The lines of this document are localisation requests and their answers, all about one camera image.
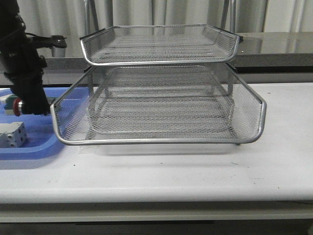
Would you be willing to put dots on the grey metal rack frame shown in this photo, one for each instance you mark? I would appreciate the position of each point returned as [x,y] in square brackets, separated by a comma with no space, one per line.
[92,28]

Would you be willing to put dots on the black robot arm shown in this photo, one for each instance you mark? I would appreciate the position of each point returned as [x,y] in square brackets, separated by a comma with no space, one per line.
[13,39]

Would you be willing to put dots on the red emergency push button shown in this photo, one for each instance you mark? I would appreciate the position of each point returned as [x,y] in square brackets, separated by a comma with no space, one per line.
[17,106]

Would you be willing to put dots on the white terminal block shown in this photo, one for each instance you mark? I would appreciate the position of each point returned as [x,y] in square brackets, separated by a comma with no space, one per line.
[12,135]

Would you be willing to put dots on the blue plastic tray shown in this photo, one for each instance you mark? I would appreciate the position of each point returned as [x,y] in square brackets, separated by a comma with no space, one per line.
[41,141]

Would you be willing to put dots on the grey stone counter ledge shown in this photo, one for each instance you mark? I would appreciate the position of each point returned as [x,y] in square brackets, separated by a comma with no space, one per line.
[258,52]

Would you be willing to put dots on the green and grey switch block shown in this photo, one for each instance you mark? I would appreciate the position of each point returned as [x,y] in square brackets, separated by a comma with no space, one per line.
[7,104]

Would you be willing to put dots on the silver mesh tray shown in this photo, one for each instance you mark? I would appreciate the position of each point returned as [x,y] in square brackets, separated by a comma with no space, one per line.
[216,80]
[159,116]
[159,44]

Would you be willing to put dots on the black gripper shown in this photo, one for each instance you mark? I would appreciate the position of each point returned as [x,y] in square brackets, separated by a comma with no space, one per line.
[27,83]

